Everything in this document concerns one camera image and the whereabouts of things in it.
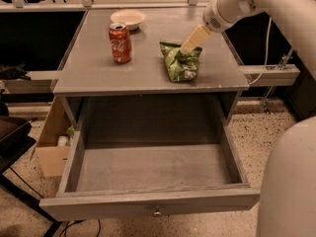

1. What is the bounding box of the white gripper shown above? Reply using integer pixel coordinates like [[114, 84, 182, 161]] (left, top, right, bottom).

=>
[[180, 0, 260, 54]]

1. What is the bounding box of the green jalapeno chip bag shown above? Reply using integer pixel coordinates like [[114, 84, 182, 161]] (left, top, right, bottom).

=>
[[159, 41, 202, 83]]

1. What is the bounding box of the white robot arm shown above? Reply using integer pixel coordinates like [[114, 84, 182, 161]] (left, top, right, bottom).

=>
[[181, 0, 316, 237]]

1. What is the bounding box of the grey open drawer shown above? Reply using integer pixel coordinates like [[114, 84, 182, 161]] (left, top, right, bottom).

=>
[[39, 125, 261, 222]]

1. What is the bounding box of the silver drawer knob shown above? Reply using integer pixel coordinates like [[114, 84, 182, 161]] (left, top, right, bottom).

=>
[[153, 205, 162, 217]]

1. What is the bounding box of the white shallow bowl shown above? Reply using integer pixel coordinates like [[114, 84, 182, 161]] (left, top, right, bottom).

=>
[[111, 9, 146, 31]]

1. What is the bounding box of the red cola can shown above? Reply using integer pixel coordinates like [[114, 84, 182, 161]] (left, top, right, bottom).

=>
[[109, 23, 131, 63]]

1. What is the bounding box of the grey wooden cabinet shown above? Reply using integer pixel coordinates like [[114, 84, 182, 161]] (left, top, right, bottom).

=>
[[52, 7, 250, 140]]

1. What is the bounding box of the brown cardboard box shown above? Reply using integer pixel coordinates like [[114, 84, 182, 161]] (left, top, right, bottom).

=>
[[36, 97, 71, 177]]

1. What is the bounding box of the black folding stand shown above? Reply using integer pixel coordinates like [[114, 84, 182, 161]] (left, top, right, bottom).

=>
[[0, 116, 61, 237]]

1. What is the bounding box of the grey metal rail frame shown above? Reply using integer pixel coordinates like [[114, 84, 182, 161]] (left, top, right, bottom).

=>
[[0, 0, 316, 94]]

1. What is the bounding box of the white hanging cable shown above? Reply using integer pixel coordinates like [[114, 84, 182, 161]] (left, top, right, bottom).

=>
[[247, 17, 274, 86]]

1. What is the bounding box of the black floor cable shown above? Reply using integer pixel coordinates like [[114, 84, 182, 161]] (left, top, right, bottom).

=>
[[58, 218, 102, 237]]

